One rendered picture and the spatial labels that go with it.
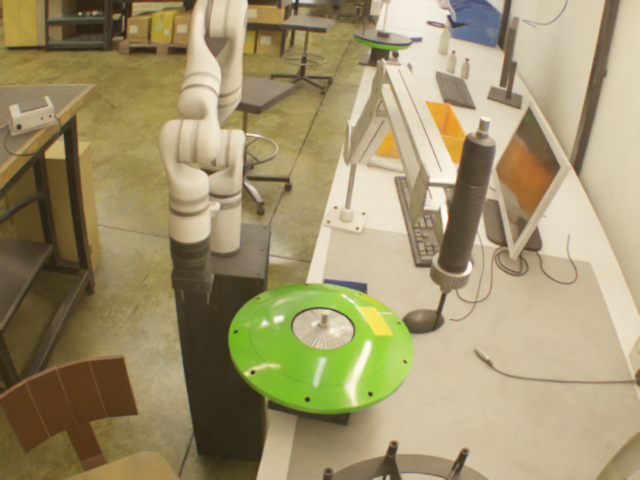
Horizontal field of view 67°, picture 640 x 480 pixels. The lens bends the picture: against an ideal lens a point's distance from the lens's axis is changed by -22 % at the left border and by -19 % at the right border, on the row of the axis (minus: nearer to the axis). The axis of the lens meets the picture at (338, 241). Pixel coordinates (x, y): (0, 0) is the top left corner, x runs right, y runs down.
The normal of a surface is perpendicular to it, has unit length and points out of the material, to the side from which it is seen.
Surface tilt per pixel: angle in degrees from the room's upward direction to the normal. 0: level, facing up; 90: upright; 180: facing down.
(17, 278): 0
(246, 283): 90
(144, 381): 0
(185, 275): 87
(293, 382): 23
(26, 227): 90
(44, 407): 90
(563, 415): 0
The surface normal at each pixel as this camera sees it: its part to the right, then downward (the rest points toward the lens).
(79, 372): 0.52, 0.52
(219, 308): 0.03, 0.56
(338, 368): 0.18, -0.66
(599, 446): 0.11, -0.83
